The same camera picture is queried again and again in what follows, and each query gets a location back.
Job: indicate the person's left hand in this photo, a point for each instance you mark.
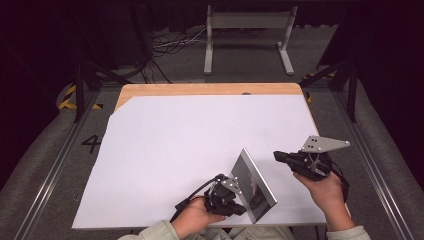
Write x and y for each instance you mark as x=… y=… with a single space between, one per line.
x=193 y=216

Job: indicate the aluminium floor rail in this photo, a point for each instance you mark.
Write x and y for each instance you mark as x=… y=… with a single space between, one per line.
x=373 y=166
x=56 y=166

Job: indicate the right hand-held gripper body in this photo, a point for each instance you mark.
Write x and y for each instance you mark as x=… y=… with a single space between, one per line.
x=311 y=163

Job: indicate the white paper sheet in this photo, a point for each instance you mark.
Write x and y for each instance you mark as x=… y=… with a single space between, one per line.
x=183 y=150

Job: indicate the yellow black hazard tape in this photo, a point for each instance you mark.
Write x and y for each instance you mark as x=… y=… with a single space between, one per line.
x=68 y=100
x=310 y=78

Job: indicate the silver framed mirror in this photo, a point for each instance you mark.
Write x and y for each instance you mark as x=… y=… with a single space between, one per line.
x=254 y=186

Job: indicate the person's right hand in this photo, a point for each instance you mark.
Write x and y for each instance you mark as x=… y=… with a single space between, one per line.
x=321 y=193

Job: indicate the grey metal stand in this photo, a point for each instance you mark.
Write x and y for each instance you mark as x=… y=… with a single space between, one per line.
x=248 y=21

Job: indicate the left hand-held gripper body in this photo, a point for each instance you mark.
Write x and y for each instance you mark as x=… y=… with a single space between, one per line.
x=221 y=198

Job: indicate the black tripod stand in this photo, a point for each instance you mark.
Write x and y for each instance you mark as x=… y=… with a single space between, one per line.
x=80 y=90
x=351 y=90

